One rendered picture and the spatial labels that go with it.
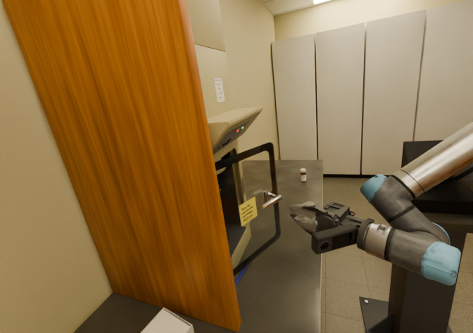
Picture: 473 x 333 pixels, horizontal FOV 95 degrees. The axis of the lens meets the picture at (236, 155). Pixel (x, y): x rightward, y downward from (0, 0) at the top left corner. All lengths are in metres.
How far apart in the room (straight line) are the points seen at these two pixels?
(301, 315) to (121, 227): 0.58
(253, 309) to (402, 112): 3.33
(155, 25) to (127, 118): 0.21
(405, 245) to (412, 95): 3.24
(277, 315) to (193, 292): 0.25
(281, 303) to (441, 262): 0.44
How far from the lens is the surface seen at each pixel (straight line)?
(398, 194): 0.68
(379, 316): 2.04
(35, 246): 0.86
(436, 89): 3.81
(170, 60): 0.47
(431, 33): 3.77
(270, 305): 0.81
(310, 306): 0.81
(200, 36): 0.70
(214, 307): 0.74
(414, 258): 0.59
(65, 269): 0.93
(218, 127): 0.52
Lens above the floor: 1.58
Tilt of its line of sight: 17 degrees down
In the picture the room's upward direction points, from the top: 8 degrees counter-clockwise
